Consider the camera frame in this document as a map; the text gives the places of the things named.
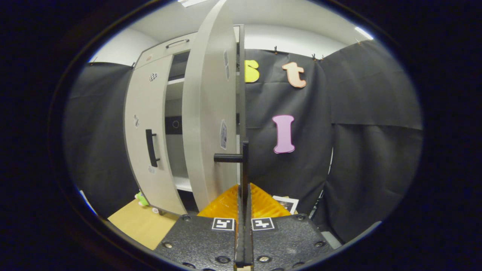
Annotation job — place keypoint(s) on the black backdrop cloth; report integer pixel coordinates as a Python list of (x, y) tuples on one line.
[(357, 94)]

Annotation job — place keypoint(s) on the white blue panel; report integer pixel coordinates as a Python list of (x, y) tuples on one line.
[(87, 202)]

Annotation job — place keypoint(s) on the small ceiling light panel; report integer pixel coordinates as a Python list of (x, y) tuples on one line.
[(363, 33)]

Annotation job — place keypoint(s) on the green pink plush toy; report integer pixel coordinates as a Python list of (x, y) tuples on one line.
[(142, 199)]

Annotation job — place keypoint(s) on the grey double-door shoe cabinet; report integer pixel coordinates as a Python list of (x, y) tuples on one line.
[(158, 52)]

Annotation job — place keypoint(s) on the grey shoe cabinet door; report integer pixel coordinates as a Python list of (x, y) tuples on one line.
[(207, 113), (143, 94)]

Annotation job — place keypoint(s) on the stack of magazines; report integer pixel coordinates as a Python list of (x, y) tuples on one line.
[(288, 205)]

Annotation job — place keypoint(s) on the long ceiling light panel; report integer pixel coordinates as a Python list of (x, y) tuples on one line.
[(192, 2)]

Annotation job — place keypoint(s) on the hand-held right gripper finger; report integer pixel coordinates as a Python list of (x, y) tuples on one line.
[(249, 244), (240, 241)]

